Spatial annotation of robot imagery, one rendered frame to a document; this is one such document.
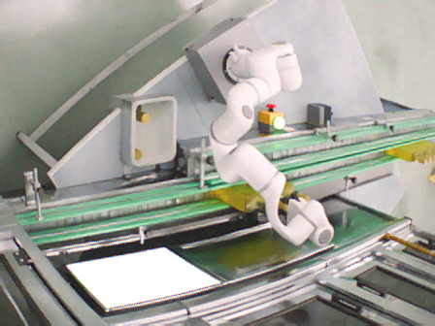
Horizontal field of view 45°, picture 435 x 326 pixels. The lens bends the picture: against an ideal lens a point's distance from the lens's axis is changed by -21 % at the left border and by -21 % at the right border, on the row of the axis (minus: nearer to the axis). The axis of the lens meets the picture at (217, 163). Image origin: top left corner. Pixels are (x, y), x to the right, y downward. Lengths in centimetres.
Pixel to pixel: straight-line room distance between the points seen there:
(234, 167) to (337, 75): 115
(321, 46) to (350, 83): 28
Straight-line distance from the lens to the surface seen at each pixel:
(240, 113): 175
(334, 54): 276
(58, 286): 105
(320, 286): 192
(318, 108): 260
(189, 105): 227
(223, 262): 198
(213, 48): 216
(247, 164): 174
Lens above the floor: 260
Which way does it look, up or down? 50 degrees down
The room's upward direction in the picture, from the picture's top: 113 degrees clockwise
